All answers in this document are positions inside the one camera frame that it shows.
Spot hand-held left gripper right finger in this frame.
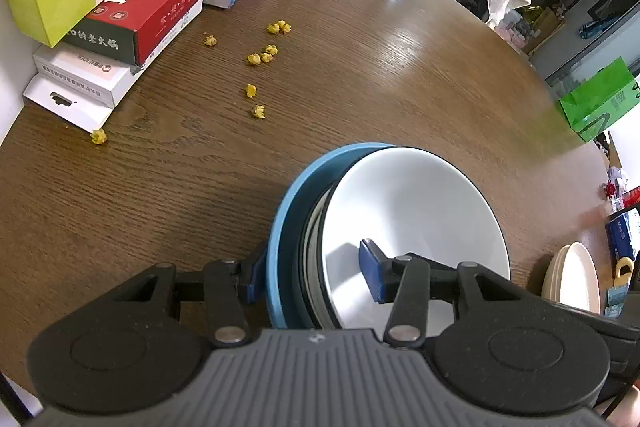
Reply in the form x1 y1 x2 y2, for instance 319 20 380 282
359 238 538 350

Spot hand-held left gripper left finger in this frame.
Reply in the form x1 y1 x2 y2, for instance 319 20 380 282
117 252 267 348

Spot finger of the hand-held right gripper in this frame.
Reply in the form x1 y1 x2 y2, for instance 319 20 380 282
540 296 640 343

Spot blue bowl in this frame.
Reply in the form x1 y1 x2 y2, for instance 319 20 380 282
265 142 401 330

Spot person's right hand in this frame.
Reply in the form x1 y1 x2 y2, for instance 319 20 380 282
614 388 640 427

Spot yellow mug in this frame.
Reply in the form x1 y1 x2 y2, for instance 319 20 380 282
614 257 636 295

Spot blue tissue pack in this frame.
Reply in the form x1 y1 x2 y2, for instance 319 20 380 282
606 208 640 263

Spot red label plastic bottle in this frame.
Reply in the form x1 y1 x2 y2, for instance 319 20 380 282
614 187 640 210

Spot green paper bag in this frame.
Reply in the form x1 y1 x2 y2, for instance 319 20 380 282
558 57 640 144

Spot scattered yellow flower buds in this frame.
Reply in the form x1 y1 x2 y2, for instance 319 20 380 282
90 19 293 146

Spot white cardboard box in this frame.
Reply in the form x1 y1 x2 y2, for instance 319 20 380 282
22 74 117 134
32 0 204 108

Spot red cardboard box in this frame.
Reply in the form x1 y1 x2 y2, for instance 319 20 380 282
65 0 213 68

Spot open cardboard box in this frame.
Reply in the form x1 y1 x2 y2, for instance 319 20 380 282
522 4 566 55

